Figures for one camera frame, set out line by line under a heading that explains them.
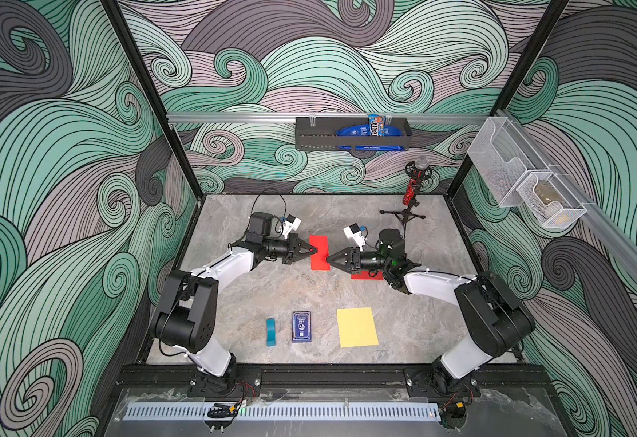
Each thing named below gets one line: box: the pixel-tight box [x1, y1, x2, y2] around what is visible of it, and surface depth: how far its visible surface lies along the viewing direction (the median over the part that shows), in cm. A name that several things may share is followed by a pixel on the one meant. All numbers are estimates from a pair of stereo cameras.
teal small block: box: [265, 317, 277, 347], surface depth 84 cm
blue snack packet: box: [336, 113, 407, 152], surface depth 93 cm
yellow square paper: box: [336, 306, 380, 348], surface depth 85 cm
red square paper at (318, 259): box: [309, 234, 331, 271], surface depth 82 cm
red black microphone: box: [402, 155, 433, 206], surface depth 98 cm
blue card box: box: [291, 310, 313, 344], surface depth 83 cm
